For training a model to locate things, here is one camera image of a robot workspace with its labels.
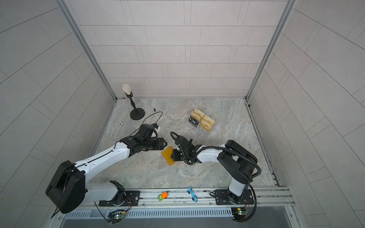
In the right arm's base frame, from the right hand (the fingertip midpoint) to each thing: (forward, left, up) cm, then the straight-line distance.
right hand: (171, 158), depth 85 cm
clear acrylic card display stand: (+17, -19, +1) cm, 26 cm away
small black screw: (+38, +14, +3) cm, 41 cm away
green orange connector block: (-20, +3, +2) cm, 20 cm away
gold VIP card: (+27, -19, +9) cm, 34 cm away
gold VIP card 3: (+26, -17, +8) cm, 32 cm away
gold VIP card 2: (+21, -25, +9) cm, 34 cm away
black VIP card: (+23, -15, +5) cm, 28 cm away
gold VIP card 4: (+18, -23, +7) cm, 30 cm away
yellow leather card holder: (+2, +2, +3) cm, 4 cm away
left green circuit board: (-27, +25, +3) cm, 37 cm away
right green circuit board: (-29, -34, -2) cm, 44 cm away
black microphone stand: (+35, +27, +3) cm, 44 cm away
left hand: (+6, +2, +8) cm, 10 cm away
